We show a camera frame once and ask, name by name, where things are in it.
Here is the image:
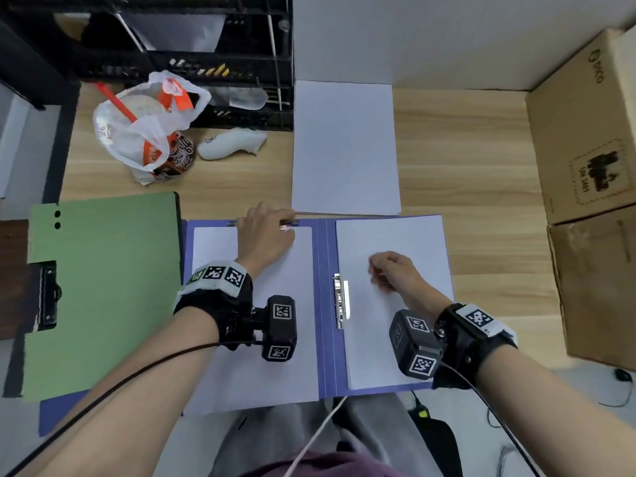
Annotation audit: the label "person's left hand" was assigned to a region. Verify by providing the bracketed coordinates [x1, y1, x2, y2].
[236, 201, 297, 279]

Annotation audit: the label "person's right hand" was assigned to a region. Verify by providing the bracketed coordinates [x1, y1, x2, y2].
[367, 251, 453, 321]

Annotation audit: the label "sheet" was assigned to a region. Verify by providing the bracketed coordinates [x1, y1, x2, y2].
[182, 225, 321, 418]
[336, 215, 456, 392]

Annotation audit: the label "squared stack of white papers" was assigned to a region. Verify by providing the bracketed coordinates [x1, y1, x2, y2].
[291, 79, 402, 215]

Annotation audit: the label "green folder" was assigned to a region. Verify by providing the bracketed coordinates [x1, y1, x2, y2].
[22, 191, 184, 404]

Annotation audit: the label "person's right forearm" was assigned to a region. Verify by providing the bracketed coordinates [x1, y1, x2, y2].
[474, 344, 636, 477]

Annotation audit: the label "person's left forearm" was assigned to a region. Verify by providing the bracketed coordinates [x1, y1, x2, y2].
[19, 307, 221, 477]

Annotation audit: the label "white handheld controller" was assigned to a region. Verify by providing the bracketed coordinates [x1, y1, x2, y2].
[197, 127, 268, 161]

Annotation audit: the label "printed drink cup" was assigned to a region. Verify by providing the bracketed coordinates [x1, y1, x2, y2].
[151, 133, 195, 180]

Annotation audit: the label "drink cup in plastic bag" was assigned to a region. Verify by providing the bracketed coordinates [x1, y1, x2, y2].
[93, 70, 212, 187]

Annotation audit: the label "flat printed cardboard box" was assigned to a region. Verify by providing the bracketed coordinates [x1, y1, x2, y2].
[546, 203, 636, 371]

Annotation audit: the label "black stacked file tray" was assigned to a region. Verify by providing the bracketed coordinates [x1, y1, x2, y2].
[0, 0, 295, 133]

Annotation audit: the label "grey trousers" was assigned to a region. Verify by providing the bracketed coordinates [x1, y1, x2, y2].
[208, 392, 448, 477]

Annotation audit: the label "red drinking straw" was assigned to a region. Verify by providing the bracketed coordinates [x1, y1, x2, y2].
[95, 83, 138, 123]

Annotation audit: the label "brown labelled cardboard box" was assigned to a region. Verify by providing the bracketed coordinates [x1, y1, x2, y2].
[525, 26, 636, 226]

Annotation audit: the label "dark brown wooden stool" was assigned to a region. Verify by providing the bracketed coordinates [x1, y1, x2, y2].
[0, 219, 30, 341]

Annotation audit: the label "black wrist strap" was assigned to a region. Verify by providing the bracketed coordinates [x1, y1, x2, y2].
[172, 260, 254, 351]
[432, 302, 519, 391]

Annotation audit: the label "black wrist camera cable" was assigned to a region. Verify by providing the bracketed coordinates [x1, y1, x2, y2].
[5, 341, 264, 477]
[439, 362, 543, 477]

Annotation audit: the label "white cable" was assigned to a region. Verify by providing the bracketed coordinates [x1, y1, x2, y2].
[283, 396, 348, 477]

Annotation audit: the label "black corded device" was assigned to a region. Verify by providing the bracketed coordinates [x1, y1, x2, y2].
[598, 368, 635, 408]

